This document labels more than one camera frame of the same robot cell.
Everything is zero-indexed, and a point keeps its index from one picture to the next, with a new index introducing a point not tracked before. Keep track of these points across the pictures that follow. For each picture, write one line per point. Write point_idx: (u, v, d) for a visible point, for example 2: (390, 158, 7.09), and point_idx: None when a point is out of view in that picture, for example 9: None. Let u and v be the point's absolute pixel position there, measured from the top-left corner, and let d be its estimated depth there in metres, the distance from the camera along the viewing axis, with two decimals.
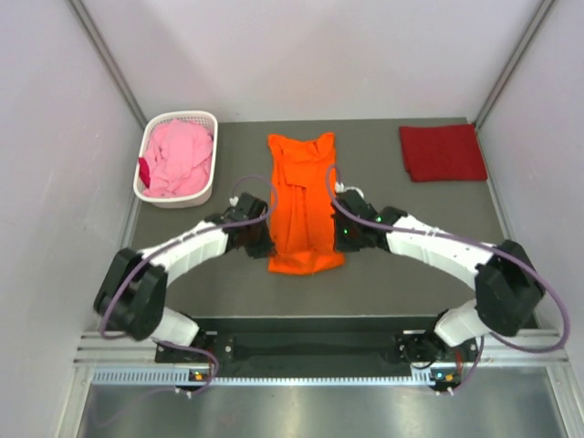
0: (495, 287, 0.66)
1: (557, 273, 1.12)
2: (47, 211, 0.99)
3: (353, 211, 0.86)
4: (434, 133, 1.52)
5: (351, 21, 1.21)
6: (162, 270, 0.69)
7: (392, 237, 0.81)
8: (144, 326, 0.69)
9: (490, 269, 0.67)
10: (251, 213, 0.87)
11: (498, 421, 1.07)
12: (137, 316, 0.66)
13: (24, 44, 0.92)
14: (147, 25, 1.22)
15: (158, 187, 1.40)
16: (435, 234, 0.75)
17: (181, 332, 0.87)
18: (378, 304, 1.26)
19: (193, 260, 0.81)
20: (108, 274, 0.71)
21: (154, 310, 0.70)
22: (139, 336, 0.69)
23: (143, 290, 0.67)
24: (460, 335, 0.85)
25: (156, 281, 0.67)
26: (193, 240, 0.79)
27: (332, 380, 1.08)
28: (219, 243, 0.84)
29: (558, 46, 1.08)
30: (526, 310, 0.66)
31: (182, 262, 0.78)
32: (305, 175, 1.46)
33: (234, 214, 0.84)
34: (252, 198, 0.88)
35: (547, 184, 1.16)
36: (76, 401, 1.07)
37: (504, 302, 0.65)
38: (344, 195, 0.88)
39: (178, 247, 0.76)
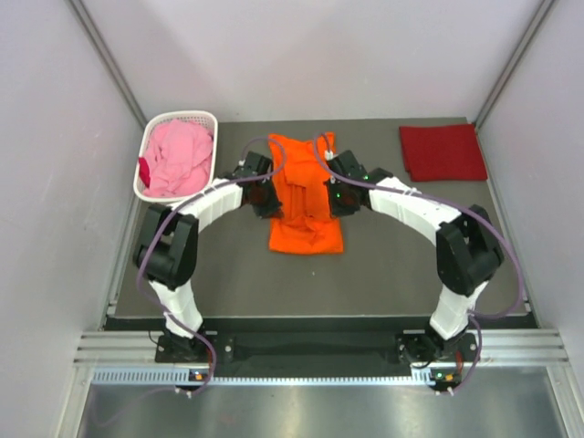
0: (453, 245, 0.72)
1: (557, 273, 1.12)
2: (46, 211, 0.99)
3: (345, 171, 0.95)
4: (434, 133, 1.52)
5: (350, 21, 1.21)
6: (193, 218, 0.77)
7: (374, 195, 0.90)
8: (180, 272, 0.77)
9: (452, 228, 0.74)
10: (260, 170, 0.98)
11: (498, 421, 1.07)
12: (175, 263, 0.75)
13: (24, 43, 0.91)
14: (146, 24, 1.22)
15: (157, 187, 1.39)
16: (411, 194, 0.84)
17: (190, 316, 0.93)
18: (377, 304, 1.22)
19: (214, 213, 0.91)
20: (141, 227, 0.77)
21: (189, 257, 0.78)
22: (178, 282, 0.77)
23: (179, 239, 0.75)
24: (449, 325, 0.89)
25: (189, 229, 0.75)
26: (214, 192, 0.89)
27: (332, 380, 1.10)
28: (234, 196, 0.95)
29: (559, 46, 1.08)
30: (479, 272, 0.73)
31: (207, 213, 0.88)
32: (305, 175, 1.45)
33: (245, 172, 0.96)
34: (259, 157, 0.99)
35: (547, 184, 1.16)
36: (76, 401, 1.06)
37: (457, 258, 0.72)
38: (338, 156, 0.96)
39: (202, 200, 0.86)
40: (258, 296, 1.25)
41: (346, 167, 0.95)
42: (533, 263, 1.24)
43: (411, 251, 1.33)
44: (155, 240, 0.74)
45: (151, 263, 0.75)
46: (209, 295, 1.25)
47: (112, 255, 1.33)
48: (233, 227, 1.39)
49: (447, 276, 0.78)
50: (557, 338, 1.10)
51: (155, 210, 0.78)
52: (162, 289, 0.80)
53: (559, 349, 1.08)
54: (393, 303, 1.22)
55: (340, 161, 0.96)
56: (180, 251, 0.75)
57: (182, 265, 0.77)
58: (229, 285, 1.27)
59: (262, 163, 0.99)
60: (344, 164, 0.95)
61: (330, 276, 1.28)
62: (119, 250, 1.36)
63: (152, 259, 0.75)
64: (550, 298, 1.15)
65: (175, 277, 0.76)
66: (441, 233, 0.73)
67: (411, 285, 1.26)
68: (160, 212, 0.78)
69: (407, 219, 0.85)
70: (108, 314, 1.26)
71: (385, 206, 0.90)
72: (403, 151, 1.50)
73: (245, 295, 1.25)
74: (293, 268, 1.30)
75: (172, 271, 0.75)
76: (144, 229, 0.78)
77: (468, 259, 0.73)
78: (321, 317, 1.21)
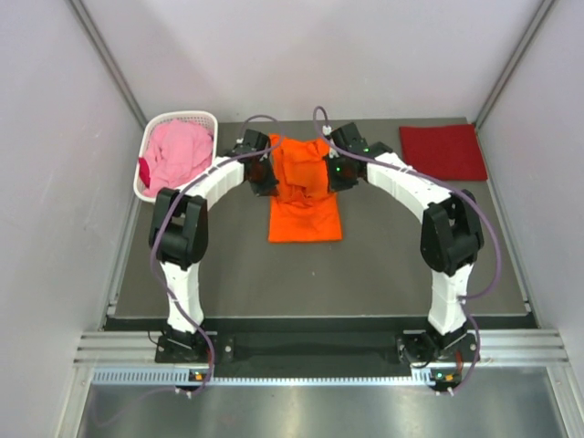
0: (437, 225, 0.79)
1: (557, 273, 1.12)
2: (46, 211, 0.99)
3: (348, 141, 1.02)
4: (434, 133, 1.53)
5: (350, 21, 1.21)
6: (201, 199, 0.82)
7: (371, 169, 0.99)
8: (193, 251, 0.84)
9: (438, 210, 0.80)
10: (258, 145, 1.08)
11: (498, 421, 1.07)
12: (189, 242, 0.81)
13: (24, 43, 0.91)
14: (146, 25, 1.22)
15: (157, 187, 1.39)
16: (407, 172, 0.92)
17: (195, 305, 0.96)
18: (378, 304, 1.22)
19: (220, 190, 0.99)
20: (154, 212, 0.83)
21: (201, 235, 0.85)
22: (192, 259, 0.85)
23: (190, 220, 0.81)
24: (443, 314, 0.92)
25: (199, 211, 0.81)
26: (217, 172, 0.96)
27: (332, 380, 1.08)
28: (237, 172, 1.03)
29: (558, 46, 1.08)
30: (457, 253, 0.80)
31: (213, 192, 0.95)
32: (305, 175, 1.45)
33: (245, 148, 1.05)
34: (256, 133, 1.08)
35: (547, 184, 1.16)
36: (76, 401, 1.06)
37: (440, 238, 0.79)
38: (342, 127, 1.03)
39: (206, 180, 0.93)
40: (258, 295, 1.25)
41: (348, 139, 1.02)
42: (533, 263, 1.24)
43: (411, 251, 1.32)
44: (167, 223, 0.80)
45: (165, 243, 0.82)
46: (209, 294, 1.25)
47: (112, 255, 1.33)
48: (232, 226, 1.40)
49: (429, 254, 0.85)
50: (557, 338, 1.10)
51: (165, 192, 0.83)
52: (175, 268, 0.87)
53: (559, 349, 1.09)
54: (393, 303, 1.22)
55: (344, 131, 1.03)
56: (192, 232, 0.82)
57: (196, 245, 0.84)
58: (229, 285, 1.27)
59: (259, 140, 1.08)
60: (347, 136, 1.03)
61: (329, 276, 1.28)
62: (119, 250, 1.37)
63: (167, 239, 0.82)
64: (550, 298, 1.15)
65: (190, 255, 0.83)
66: (428, 213, 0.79)
67: (411, 284, 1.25)
68: (170, 194, 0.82)
69: (398, 193, 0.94)
70: (108, 314, 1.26)
71: (380, 180, 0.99)
72: (403, 151, 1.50)
73: (244, 295, 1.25)
74: (293, 268, 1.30)
75: (186, 250, 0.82)
76: (156, 212, 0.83)
77: (450, 240, 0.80)
78: (321, 316, 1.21)
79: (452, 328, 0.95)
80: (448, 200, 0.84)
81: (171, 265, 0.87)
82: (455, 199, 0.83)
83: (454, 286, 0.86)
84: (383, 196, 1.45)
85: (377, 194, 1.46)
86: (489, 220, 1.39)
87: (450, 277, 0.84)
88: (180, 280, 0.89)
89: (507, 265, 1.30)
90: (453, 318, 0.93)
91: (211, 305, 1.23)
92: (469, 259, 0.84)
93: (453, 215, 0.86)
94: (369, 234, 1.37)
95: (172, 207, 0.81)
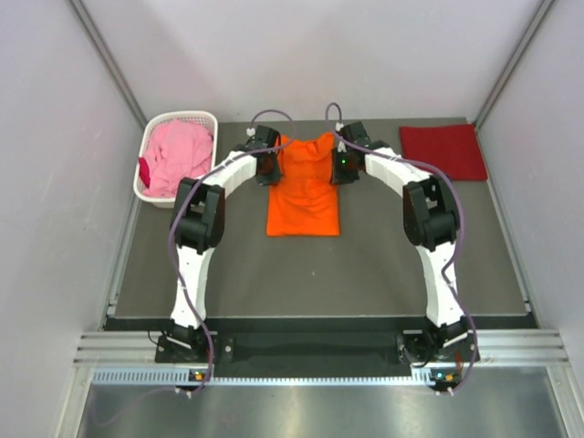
0: (413, 198, 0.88)
1: (558, 273, 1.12)
2: (46, 212, 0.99)
3: (353, 138, 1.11)
4: (434, 133, 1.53)
5: (350, 21, 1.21)
6: (220, 188, 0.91)
7: (368, 160, 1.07)
8: (213, 235, 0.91)
9: (417, 186, 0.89)
10: (268, 140, 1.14)
11: (498, 421, 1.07)
12: (208, 226, 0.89)
13: (25, 44, 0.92)
14: (146, 24, 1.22)
15: (157, 187, 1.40)
16: (395, 161, 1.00)
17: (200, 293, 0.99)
18: (377, 303, 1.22)
19: (235, 182, 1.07)
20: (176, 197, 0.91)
21: (219, 223, 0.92)
22: (209, 244, 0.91)
23: (209, 207, 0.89)
24: (434, 302, 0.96)
25: (217, 197, 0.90)
26: (234, 165, 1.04)
27: (332, 380, 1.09)
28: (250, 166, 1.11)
29: (558, 46, 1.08)
30: (432, 230, 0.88)
31: (228, 183, 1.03)
32: (305, 177, 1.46)
33: (256, 143, 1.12)
34: (268, 129, 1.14)
35: (547, 185, 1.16)
36: (76, 401, 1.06)
37: (415, 212, 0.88)
38: (350, 124, 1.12)
39: (224, 172, 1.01)
40: (258, 295, 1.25)
41: (354, 135, 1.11)
42: (533, 263, 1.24)
43: (413, 250, 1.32)
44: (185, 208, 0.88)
45: (183, 227, 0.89)
46: (210, 295, 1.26)
47: (112, 255, 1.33)
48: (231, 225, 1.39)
49: (411, 229, 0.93)
50: (557, 338, 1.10)
51: (186, 182, 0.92)
52: (192, 253, 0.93)
53: (559, 349, 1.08)
54: (393, 302, 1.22)
55: (351, 129, 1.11)
56: (210, 217, 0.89)
57: (214, 229, 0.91)
58: (230, 283, 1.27)
59: (269, 135, 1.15)
60: (354, 132, 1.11)
61: (329, 276, 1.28)
62: (119, 250, 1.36)
63: (185, 224, 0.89)
64: (551, 298, 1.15)
65: (207, 240, 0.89)
66: (406, 188, 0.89)
67: (411, 283, 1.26)
68: (190, 183, 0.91)
69: (390, 180, 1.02)
70: (108, 314, 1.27)
71: (375, 169, 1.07)
72: (403, 150, 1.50)
73: (244, 294, 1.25)
74: (293, 268, 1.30)
75: (205, 234, 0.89)
76: (177, 199, 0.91)
77: (426, 216, 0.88)
78: (322, 316, 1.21)
79: (447, 321, 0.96)
80: (427, 181, 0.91)
81: (187, 250, 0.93)
82: (434, 181, 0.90)
83: (437, 262, 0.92)
84: (383, 195, 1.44)
85: (375, 192, 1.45)
86: (488, 220, 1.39)
87: (430, 253, 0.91)
88: (193, 266, 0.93)
89: (508, 265, 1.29)
90: (448, 307, 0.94)
91: (212, 305, 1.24)
92: (450, 238, 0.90)
93: (433, 196, 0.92)
94: (369, 234, 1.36)
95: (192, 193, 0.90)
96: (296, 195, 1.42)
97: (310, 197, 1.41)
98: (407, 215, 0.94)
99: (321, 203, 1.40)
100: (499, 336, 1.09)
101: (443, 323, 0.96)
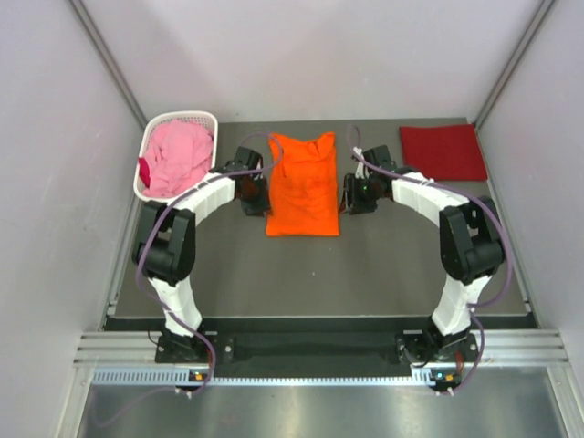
0: (453, 226, 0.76)
1: (558, 273, 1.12)
2: (46, 212, 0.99)
3: (379, 162, 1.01)
4: (434, 133, 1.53)
5: (351, 22, 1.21)
6: (189, 213, 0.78)
7: (395, 185, 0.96)
8: (182, 266, 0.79)
9: (455, 212, 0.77)
10: (251, 163, 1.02)
11: (498, 421, 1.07)
12: (175, 257, 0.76)
13: (25, 44, 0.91)
14: (146, 25, 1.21)
15: (157, 187, 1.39)
16: (427, 184, 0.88)
17: (189, 313, 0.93)
18: (377, 303, 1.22)
19: (210, 206, 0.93)
20: (140, 225, 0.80)
21: (188, 253, 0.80)
22: (179, 277, 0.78)
23: (176, 235, 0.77)
24: (444, 310, 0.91)
25: (186, 224, 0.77)
26: (206, 188, 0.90)
27: (332, 380, 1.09)
28: (228, 189, 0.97)
29: (559, 46, 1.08)
30: (478, 262, 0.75)
31: (202, 208, 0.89)
32: (306, 176, 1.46)
33: (235, 166, 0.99)
34: (248, 151, 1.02)
35: (547, 184, 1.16)
36: (76, 401, 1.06)
37: (456, 241, 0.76)
38: (375, 149, 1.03)
39: (196, 194, 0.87)
40: (259, 296, 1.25)
41: (379, 160, 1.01)
42: (533, 263, 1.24)
43: (413, 250, 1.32)
44: (152, 238, 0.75)
45: (150, 259, 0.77)
46: (210, 295, 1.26)
47: (112, 255, 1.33)
48: (231, 225, 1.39)
49: (448, 261, 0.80)
50: (557, 338, 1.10)
51: (151, 207, 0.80)
52: (165, 284, 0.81)
53: (559, 349, 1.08)
54: (394, 302, 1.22)
55: (376, 152, 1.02)
56: (177, 246, 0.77)
57: (183, 260, 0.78)
58: (230, 284, 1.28)
59: (252, 157, 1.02)
60: (378, 157, 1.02)
61: (329, 276, 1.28)
62: (119, 250, 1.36)
63: (153, 255, 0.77)
64: (551, 298, 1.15)
65: (175, 273, 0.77)
66: (443, 213, 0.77)
67: (411, 283, 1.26)
68: (156, 209, 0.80)
69: (422, 208, 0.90)
70: (108, 314, 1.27)
71: (403, 196, 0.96)
72: (404, 151, 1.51)
73: (245, 294, 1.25)
74: (293, 268, 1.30)
75: (172, 266, 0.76)
76: (142, 226, 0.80)
77: (469, 245, 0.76)
78: (322, 316, 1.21)
79: (453, 330, 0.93)
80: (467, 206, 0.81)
81: (160, 281, 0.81)
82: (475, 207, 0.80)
83: (467, 296, 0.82)
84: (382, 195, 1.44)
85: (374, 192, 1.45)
86: None
87: (464, 286, 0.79)
88: (170, 296, 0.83)
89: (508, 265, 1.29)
90: (459, 321, 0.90)
91: (211, 305, 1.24)
92: (488, 272, 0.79)
93: (474, 224, 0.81)
94: (368, 234, 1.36)
95: (159, 220, 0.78)
96: (296, 196, 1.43)
97: (310, 197, 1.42)
98: (443, 245, 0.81)
99: (321, 203, 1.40)
100: (498, 336, 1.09)
101: (450, 332, 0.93)
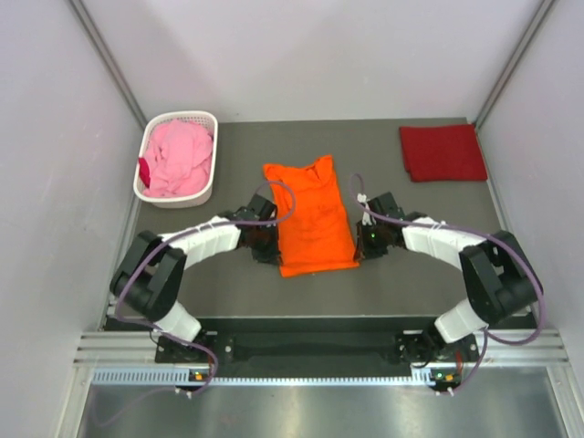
0: (477, 267, 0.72)
1: (557, 274, 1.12)
2: (47, 211, 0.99)
3: (384, 211, 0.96)
4: (434, 132, 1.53)
5: (350, 22, 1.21)
6: (182, 253, 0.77)
7: (407, 232, 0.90)
8: (160, 306, 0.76)
9: (476, 252, 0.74)
10: (261, 214, 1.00)
11: (497, 421, 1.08)
12: (152, 296, 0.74)
13: (24, 44, 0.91)
14: (146, 25, 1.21)
15: (157, 187, 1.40)
16: (441, 227, 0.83)
17: (184, 327, 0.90)
18: (380, 302, 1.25)
19: (205, 252, 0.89)
20: (129, 255, 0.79)
21: (170, 292, 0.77)
22: (153, 317, 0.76)
23: (161, 274, 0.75)
24: (449, 321, 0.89)
25: (172, 264, 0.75)
26: (210, 231, 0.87)
27: (332, 380, 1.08)
28: (232, 236, 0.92)
29: (558, 46, 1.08)
30: (513, 302, 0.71)
31: (196, 252, 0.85)
32: (310, 204, 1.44)
33: (246, 214, 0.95)
34: (263, 200, 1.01)
35: (547, 186, 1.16)
36: (76, 401, 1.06)
37: (484, 284, 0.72)
38: (379, 196, 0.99)
39: (196, 235, 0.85)
40: (259, 297, 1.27)
41: (384, 207, 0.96)
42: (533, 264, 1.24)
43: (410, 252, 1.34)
44: (140, 271, 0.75)
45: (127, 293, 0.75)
46: (208, 296, 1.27)
47: (112, 255, 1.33)
48: None
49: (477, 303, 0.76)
50: (557, 338, 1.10)
51: (146, 238, 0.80)
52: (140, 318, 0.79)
53: (559, 349, 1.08)
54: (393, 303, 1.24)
55: (380, 200, 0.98)
56: (158, 285, 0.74)
57: (161, 299, 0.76)
58: (230, 288, 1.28)
59: (264, 208, 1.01)
60: (383, 204, 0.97)
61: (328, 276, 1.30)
62: (119, 250, 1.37)
63: (131, 288, 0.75)
64: (550, 298, 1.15)
65: (149, 312, 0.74)
66: (464, 255, 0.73)
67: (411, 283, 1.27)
68: (149, 240, 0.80)
69: (437, 252, 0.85)
70: (108, 314, 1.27)
71: (417, 242, 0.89)
72: (403, 151, 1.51)
73: (244, 297, 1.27)
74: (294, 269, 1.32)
75: (147, 305, 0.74)
76: (130, 257, 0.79)
77: (497, 286, 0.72)
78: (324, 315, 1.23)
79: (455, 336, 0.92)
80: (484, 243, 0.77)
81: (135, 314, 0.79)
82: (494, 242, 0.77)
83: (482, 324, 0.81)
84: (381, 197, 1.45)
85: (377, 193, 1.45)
86: (488, 219, 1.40)
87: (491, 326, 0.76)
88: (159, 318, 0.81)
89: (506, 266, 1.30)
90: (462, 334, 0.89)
91: (210, 307, 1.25)
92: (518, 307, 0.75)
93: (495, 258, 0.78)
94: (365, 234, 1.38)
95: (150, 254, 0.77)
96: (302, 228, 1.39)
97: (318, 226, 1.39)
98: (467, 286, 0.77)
99: (331, 234, 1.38)
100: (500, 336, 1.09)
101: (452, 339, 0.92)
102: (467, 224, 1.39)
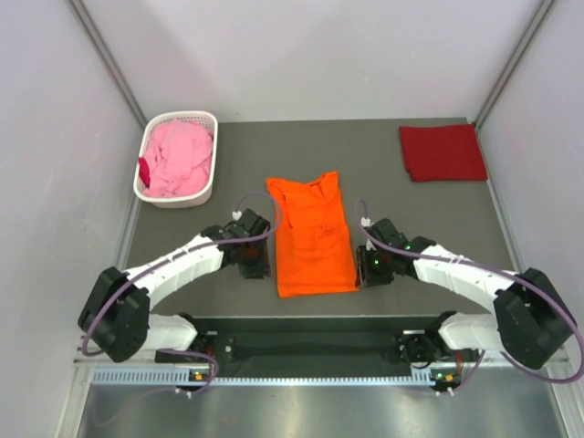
0: (515, 315, 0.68)
1: (557, 274, 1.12)
2: (47, 211, 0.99)
3: (386, 239, 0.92)
4: (434, 132, 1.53)
5: (350, 22, 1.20)
6: (144, 296, 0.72)
7: (419, 264, 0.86)
8: (126, 347, 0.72)
9: (510, 297, 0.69)
10: (253, 230, 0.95)
11: (498, 422, 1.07)
12: (115, 339, 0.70)
13: (24, 44, 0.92)
14: (145, 25, 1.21)
15: (157, 187, 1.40)
16: (459, 261, 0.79)
17: (177, 337, 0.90)
18: (388, 303, 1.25)
19: (182, 278, 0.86)
20: (93, 292, 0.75)
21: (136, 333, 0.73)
22: (119, 357, 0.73)
23: (122, 318, 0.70)
24: (455, 328, 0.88)
25: (133, 309, 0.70)
26: (183, 258, 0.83)
27: (332, 380, 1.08)
28: (212, 259, 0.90)
29: (559, 46, 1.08)
30: (553, 345, 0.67)
31: (170, 282, 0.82)
32: (312, 223, 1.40)
33: (236, 231, 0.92)
34: (255, 216, 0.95)
35: (547, 186, 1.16)
36: (76, 401, 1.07)
37: (524, 330, 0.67)
38: (377, 224, 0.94)
39: (167, 266, 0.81)
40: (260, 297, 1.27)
41: (386, 235, 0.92)
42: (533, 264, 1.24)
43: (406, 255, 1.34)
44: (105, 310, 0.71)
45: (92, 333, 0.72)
46: (208, 297, 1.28)
47: (112, 255, 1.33)
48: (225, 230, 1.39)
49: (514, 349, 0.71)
50: None
51: (109, 276, 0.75)
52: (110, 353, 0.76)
53: (559, 349, 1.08)
54: (393, 304, 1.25)
55: (380, 227, 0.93)
56: (119, 329, 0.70)
57: (127, 341, 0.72)
58: (230, 290, 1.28)
59: (255, 224, 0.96)
60: (384, 233, 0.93)
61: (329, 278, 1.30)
62: (119, 250, 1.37)
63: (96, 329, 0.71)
64: None
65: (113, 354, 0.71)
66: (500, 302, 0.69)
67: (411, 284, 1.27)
68: (112, 277, 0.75)
69: (457, 288, 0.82)
70: None
71: (432, 275, 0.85)
72: (404, 151, 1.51)
73: (244, 297, 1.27)
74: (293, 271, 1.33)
75: (110, 347, 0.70)
76: (95, 295, 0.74)
77: (537, 331, 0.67)
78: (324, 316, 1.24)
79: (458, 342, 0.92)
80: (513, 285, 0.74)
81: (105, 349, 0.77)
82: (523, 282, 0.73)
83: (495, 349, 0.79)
84: (381, 198, 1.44)
85: (376, 193, 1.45)
86: (488, 220, 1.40)
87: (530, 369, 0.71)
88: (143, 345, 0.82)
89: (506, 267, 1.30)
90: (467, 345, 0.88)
91: (208, 307, 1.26)
92: None
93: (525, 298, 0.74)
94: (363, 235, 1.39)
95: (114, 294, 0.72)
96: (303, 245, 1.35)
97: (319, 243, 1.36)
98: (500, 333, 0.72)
99: (331, 254, 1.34)
100: None
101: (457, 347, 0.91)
102: (467, 224, 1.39)
